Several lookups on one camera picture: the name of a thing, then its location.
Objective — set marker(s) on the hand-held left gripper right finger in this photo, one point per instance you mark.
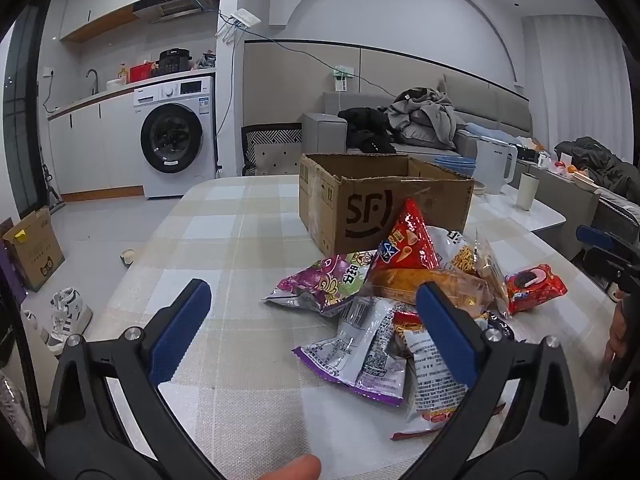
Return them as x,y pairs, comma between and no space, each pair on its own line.
445,332

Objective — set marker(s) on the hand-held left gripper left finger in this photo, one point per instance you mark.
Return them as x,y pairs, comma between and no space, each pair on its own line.
180,327

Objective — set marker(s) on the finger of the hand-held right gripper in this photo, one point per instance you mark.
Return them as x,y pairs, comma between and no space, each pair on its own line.
595,239

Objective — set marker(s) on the red noodle snack packet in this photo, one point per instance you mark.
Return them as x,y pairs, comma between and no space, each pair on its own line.
407,325

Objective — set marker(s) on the white red-edged snack packet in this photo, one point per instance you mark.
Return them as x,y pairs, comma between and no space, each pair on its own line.
430,375

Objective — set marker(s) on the dark blue snack packet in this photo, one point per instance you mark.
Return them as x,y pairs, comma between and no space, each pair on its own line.
497,327

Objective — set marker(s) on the orange bread packet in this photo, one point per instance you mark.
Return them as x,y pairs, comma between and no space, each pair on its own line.
400,282

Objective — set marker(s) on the red cookie packet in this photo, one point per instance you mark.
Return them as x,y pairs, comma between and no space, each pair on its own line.
535,285

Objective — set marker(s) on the clear cracker packet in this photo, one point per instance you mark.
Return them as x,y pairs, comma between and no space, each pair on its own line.
492,270

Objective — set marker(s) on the white noodle snack packet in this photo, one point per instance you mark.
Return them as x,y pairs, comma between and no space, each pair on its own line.
457,252

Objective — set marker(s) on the white purple-edged snack packet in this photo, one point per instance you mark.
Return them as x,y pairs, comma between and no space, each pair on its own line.
360,345

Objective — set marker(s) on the red chip bag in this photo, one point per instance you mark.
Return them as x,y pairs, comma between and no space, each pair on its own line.
407,240

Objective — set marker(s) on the purple grape snack packet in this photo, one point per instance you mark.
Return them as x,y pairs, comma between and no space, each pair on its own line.
320,280

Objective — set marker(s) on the brown cardboard box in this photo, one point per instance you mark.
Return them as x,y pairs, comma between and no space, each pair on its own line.
320,200

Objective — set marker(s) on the person's right hand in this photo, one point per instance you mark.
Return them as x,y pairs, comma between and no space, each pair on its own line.
620,327

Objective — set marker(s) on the person's left hand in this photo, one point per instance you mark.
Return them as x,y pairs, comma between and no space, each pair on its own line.
295,469

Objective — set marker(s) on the white marble table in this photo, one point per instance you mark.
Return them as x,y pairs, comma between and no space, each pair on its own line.
530,217

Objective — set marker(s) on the dark green jacket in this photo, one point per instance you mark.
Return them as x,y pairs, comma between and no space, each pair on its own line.
600,162

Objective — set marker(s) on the white cup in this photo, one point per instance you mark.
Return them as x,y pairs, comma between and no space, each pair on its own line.
526,192

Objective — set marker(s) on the checkered tablecloth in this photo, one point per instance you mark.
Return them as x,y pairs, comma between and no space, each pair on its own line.
225,240

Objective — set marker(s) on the white green sneaker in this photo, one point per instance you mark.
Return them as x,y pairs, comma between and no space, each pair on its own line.
70,317

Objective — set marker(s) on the white electric kettle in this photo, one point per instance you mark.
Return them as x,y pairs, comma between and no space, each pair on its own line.
492,165

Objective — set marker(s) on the light blue pillow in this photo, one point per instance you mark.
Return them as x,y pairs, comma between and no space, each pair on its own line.
495,134

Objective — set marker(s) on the blue bowl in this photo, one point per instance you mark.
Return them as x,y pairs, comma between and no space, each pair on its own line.
457,166
452,160

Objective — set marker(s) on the printed cardboard floor box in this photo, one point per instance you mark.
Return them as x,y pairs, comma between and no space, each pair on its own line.
35,255

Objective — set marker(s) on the purple bag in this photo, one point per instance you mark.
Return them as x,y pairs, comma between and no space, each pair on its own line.
10,265

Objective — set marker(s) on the stick vacuum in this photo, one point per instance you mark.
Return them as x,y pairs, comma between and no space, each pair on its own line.
50,190

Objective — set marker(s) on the white washing machine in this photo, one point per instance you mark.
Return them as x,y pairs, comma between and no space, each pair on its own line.
170,135

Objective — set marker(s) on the folded patterned mat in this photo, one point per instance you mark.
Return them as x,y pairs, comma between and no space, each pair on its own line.
272,152

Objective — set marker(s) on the white kitchen counter cabinet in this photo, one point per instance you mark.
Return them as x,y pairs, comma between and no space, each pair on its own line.
85,145

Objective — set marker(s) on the grey clothes pile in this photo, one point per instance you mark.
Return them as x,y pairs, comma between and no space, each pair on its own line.
425,115

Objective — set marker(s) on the black jacket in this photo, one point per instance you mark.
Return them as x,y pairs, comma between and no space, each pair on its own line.
367,127

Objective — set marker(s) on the grey sofa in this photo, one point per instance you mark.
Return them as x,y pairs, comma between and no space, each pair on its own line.
325,132

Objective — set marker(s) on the white bowl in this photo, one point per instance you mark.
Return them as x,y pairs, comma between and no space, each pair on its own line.
115,84

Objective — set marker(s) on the red box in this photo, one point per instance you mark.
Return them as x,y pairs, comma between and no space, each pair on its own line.
142,72

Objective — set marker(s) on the yellow bottle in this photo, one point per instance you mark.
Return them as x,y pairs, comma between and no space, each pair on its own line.
122,74

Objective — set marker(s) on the black faucet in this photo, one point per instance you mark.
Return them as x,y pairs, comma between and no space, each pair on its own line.
94,80

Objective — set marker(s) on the black pressure cooker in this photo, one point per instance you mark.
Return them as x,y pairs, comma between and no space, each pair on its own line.
174,61

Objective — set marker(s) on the dark glass door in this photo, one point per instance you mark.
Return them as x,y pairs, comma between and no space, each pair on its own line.
22,110

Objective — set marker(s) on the green white power strip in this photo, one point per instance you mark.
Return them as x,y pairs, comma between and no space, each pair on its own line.
341,77

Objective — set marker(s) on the white router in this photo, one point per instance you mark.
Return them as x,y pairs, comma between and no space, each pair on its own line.
240,20

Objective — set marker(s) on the range hood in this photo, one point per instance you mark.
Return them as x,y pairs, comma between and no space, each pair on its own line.
170,7

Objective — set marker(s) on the white upper kitchen cabinets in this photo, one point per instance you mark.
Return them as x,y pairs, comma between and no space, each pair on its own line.
100,5

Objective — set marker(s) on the wall socket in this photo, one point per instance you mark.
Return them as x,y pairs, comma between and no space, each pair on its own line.
47,72

